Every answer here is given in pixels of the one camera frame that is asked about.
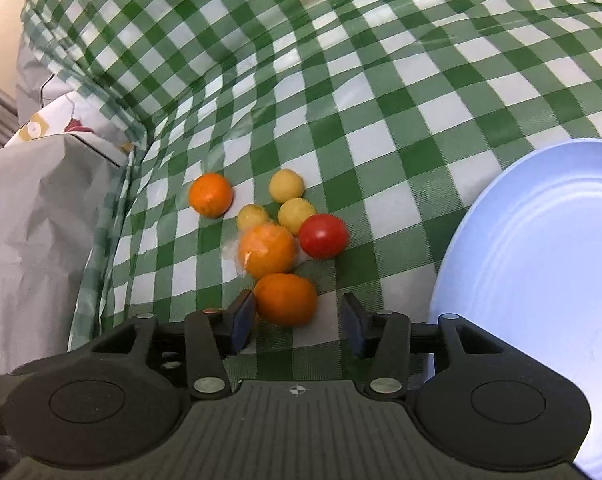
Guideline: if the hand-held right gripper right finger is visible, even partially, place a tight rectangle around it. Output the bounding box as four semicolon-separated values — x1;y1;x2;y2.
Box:
341;292;508;400

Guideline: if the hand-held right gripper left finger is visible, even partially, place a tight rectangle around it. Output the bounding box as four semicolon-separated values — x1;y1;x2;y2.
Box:
88;289;258;401

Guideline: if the plastic-wrapped orange tangerine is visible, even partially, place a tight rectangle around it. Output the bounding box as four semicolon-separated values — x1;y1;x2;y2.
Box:
237;223;298;279

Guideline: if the red tomato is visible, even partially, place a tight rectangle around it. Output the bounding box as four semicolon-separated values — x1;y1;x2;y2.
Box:
299;213;350;260

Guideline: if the yellow round fruit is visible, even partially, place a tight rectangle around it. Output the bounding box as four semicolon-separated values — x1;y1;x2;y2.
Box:
277;198;318;235
237;203;271;231
269;169;305;202

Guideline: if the small orange tangerine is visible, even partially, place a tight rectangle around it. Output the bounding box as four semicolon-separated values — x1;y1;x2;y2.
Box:
188;173;234;219

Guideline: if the light blue plate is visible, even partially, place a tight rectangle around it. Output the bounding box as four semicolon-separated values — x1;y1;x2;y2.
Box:
427;138;602;479

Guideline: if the grey paper bag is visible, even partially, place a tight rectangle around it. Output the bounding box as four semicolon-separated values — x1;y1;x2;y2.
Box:
0;132;130;377

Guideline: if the green checked tablecloth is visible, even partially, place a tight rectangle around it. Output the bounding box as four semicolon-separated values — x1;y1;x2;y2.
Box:
20;0;602;392

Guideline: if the white printed cloth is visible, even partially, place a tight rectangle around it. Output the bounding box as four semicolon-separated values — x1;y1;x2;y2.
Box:
5;92;148;157

